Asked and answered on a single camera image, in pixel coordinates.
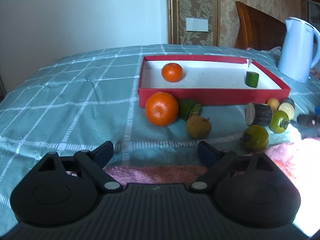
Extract small orange tangerine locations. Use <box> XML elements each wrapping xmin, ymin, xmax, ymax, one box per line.
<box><xmin>161</xmin><ymin>63</ymin><xmax>183</xmax><ymax>82</ymax></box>

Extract large orange tangerine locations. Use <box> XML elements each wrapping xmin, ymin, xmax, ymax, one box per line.
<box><xmin>145</xmin><ymin>92</ymin><xmax>179</xmax><ymax>127</ymax></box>

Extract brown longan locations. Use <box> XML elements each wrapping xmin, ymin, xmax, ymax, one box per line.
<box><xmin>185</xmin><ymin>115</ymin><xmax>212</xmax><ymax>139</ymax></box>

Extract white wall switch panel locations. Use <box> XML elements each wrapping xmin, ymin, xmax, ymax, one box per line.
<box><xmin>185</xmin><ymin>18</ymin><xmax>209</xmax><ymax>32</ymax></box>

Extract pink towel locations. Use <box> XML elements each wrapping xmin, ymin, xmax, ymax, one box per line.
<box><xmin>103</xmin><ymin>137</ymin><xmax>320</xmax><ymax>238</ymax></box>

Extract green cucumber chunk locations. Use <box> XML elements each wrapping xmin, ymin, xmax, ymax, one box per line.
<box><xmin>245</xmin><ymin>72</ymin><xmax>259</xmax><ymax>88</ymax></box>
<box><xmin>178</xmin><ymin>99</ymin><xmax>202</xmax><ymax>121</ymax></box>

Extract red shallow cardboard tray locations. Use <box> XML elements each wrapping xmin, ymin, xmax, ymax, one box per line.
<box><xmin>138</xmin><ymin>54</ymin><xmax>291</xmax><ymax>108</ymax></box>

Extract white electric kettle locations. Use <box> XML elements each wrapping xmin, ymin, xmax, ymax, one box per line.
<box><xmin>278</xmin><ymin>17</ymin><xmax>319</xmax><ymax>83</ymax></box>

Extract green tomato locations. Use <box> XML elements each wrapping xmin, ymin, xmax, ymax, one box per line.
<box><xmin>269</xmin><ymin>110</ymin><xmax>290</xmax><ymax>134</ymax></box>
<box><xmin>241</xmin><ymin>125</ymin><xmax>269</xmax><ymax>152</ymax></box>

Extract gold picture frame moulding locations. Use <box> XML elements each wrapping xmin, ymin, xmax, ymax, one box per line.
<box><xmin>166</xmin><ymin>0</ymin><xmax>220</xmax><ymax>46</ymax></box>

